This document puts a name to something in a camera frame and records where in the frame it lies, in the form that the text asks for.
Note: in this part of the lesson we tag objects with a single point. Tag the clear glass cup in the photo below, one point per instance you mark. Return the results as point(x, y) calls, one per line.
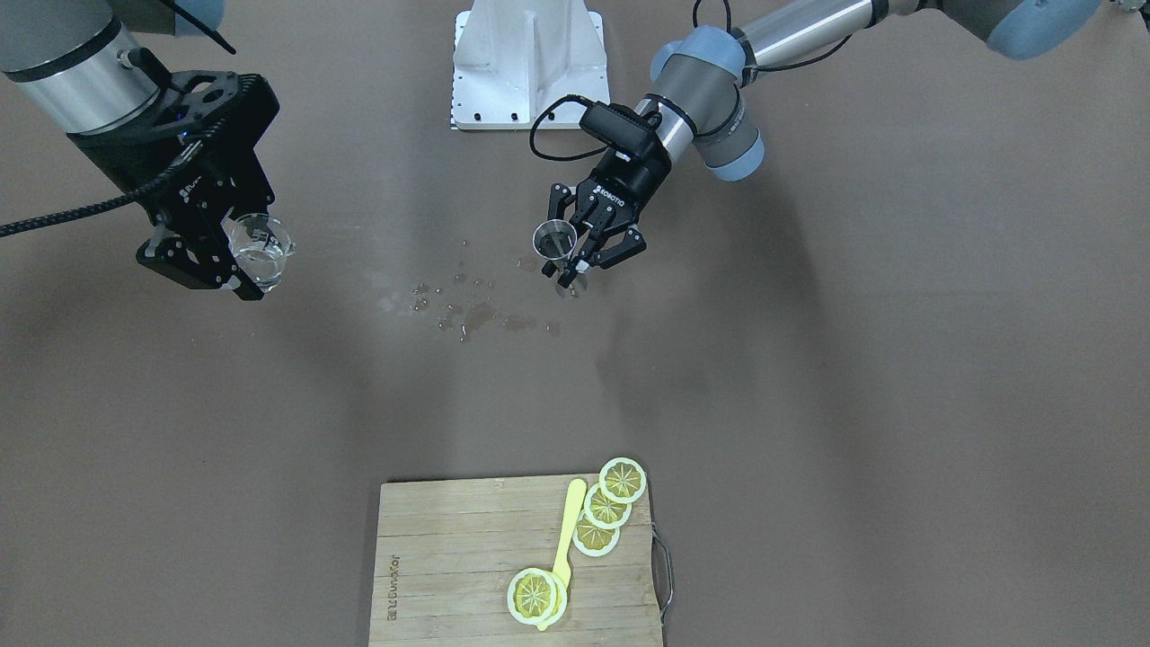
point(261, 245)

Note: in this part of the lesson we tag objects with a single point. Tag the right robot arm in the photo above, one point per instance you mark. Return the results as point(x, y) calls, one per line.
point(81, 62)

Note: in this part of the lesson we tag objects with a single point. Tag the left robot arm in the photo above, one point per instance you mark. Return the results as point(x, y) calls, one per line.
point(696, 101)

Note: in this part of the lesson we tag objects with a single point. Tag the lemon slice near handle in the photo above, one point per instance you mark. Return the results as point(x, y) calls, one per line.
point(622, 480)

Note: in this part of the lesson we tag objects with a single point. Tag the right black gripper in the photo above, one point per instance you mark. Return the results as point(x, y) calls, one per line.
point(205, 186)

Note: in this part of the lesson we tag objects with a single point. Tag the lemon slice on knife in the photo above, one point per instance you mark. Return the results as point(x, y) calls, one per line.
point(537, 598)

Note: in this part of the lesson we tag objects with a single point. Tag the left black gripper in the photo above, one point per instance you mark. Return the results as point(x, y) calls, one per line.
point(626, 183)

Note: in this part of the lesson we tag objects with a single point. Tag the yellow plastic knife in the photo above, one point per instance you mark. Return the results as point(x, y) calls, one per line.
point(561, 568)

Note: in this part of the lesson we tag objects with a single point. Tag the white camera mast base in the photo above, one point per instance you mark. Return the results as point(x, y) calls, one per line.
point(514, 58)

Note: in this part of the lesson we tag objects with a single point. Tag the steel jigger measuring cup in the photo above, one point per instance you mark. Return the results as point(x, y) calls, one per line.
point(554, 240)

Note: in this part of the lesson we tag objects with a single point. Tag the wooden cutting board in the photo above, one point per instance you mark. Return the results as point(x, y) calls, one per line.
point(446, 552)

